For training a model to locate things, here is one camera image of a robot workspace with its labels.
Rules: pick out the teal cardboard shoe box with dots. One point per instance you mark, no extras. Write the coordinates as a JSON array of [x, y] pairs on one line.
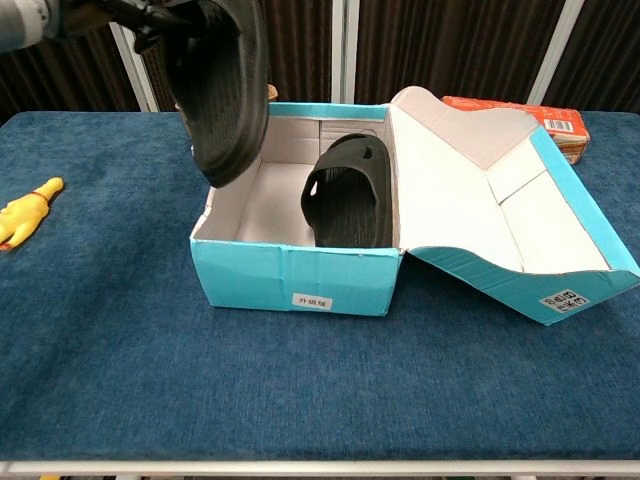
[[300, 280]]

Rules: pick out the dark ribbed partition panel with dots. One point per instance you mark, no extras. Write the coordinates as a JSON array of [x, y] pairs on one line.
[[450, 45], [300, 45], [610, 50], [60, 80]]

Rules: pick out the dark blue table mat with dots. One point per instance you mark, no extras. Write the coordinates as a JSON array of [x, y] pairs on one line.
[[250, 390]]

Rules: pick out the orange cardboard box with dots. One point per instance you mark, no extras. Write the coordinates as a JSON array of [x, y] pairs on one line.
[[565, 131]]

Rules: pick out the black rubber slipper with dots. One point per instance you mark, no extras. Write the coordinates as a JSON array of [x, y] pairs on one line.
[[225, 100], [350, 210]]

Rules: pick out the yellow rubber chicken toy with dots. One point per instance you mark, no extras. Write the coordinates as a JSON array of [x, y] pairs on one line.
[[25, 210]]

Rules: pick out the silver partition post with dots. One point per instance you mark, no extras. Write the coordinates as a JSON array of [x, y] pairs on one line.
[[555, 55], [345, 50], [140, 80]]

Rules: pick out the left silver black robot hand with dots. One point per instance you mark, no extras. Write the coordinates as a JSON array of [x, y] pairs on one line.
[[30, 20]]

